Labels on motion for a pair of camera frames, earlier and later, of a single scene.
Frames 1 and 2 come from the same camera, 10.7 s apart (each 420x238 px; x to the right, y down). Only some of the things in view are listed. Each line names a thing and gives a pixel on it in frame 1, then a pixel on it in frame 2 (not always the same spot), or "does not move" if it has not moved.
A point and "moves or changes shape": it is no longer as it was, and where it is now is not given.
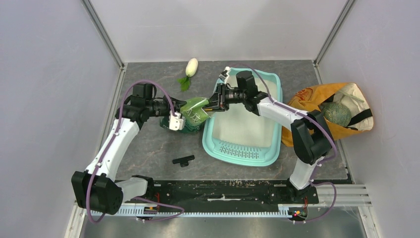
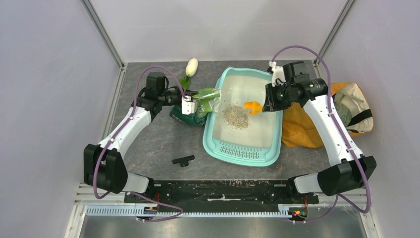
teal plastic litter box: (240, 137) does not move
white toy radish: (191, 68) does not move
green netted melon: (336, 113) does not move
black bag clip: (183, 161) does not move
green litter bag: (192, 111) moves or changes shape
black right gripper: (217, 102) to (271, 104)
